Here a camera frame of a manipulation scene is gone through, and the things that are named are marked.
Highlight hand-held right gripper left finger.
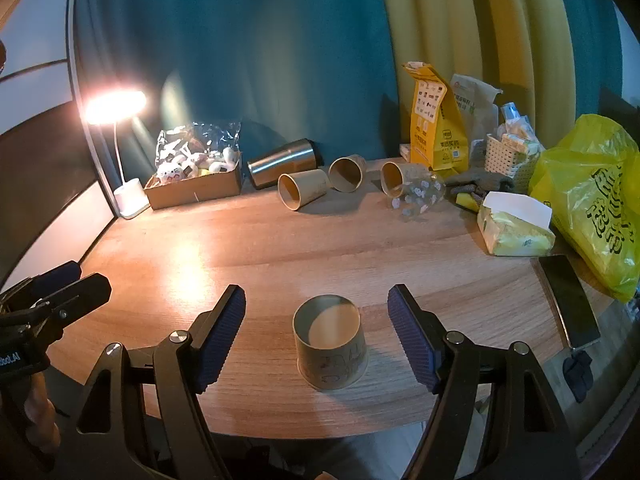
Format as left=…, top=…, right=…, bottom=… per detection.
left=75, top=284, right=247, bottom=480

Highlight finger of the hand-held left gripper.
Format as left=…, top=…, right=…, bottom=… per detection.
left=0, top=260, right=84, bottom=311
left=0, top=273, right=113, bottom=347

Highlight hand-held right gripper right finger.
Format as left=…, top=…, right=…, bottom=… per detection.
left=387, top=284, right=584, bottom=480

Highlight printed paper cup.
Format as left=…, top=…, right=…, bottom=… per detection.
left=292, top=294, right=370, bottom=392

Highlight clear printed plastic cup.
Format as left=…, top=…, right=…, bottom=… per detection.
left=391, top=169, right=447, bottom=219

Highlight plain brown paper cup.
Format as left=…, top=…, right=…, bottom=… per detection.
left=380, top=160, right=418, bottom=199
left=277, top=168, right=329, bottom=211
left=328, top=154, right=369, bottom=194

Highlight person's left hand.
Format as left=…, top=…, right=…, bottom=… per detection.
left=24, top=376, right=62, bottom=461

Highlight white desk lamp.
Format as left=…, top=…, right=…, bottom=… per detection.
left=83, top=90, right=151, bottom=220

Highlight yellow tissue pack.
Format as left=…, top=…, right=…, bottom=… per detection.
left=476, top=190, right=557, bottom=258

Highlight cardboard box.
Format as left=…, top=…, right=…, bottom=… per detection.
left=144, top=165, right=244, bottom=211

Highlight black phone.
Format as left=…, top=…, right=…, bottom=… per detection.
left=538, top=254, right=602, bottom=351

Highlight dark cloth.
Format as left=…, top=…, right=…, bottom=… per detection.
left=561, top=349, right=594, bottom=404

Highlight grey glove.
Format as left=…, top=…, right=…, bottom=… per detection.
left=444, top=167, right=515, bottom=198

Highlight clear bag of toys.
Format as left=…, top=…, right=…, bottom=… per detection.
left=155, top=120, right=243, bottom=184

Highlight stainless steel tumbler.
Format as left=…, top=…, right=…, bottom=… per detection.
left=247, top=138, right=319, bottom=190

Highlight white woven basket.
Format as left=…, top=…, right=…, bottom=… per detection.
left=484, top=132, right=542, bottom=195

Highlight yellow paper bag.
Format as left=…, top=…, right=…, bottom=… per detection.
left=402, top=62, right=471, bottom=171

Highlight yellow plastic bag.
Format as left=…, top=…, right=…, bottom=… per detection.
left=528, top=113, right=640, bottom=304

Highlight packets in basket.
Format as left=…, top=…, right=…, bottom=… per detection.
left=496, top=102, right=546, bottom=156

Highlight white paper bag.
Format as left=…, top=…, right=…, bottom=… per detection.
left=449, top=73, right=504, bottom=147

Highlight teal curtain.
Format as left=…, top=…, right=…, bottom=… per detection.
left=70, top=0, right=401, bottom=221

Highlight yellow curtain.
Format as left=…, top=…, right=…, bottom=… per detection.
left=375, top=0, right=576, bottom=126

